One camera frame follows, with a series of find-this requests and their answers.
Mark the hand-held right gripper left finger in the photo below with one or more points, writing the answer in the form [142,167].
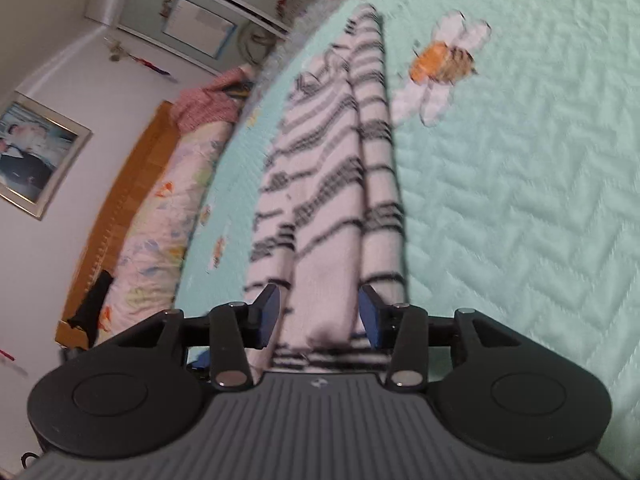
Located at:
[270,317]

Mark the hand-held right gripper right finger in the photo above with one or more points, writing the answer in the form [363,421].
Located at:
[370,320]

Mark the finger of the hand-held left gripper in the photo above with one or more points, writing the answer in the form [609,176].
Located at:
[201,361]

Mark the white black-striped knit sweater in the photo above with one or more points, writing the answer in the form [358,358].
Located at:
[330,200]

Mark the floral folded quilt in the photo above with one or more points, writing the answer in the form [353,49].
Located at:
[165,220]

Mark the wooden headboard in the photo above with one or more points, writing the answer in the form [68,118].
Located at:
[130,190]

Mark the pink knitted cloth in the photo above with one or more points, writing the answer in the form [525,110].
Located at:
[210,97]

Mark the dark patterned cloth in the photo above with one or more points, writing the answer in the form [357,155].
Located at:
[237,91]

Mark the red blue hanging ornament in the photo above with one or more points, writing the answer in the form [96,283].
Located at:
[155,67]

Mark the grey hoops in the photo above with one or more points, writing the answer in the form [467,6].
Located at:
[256,42]

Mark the blue-edged white poster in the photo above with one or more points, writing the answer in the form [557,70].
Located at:
[200,25]

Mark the sliding-door wardrobe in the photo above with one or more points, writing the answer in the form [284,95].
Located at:
[150,5]

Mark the red wall decoration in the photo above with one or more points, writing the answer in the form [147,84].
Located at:
[12,362]

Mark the framed wall picture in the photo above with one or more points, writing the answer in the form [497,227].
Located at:
[35,155]

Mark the wall lamp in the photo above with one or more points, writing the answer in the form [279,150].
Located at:
[117,51]

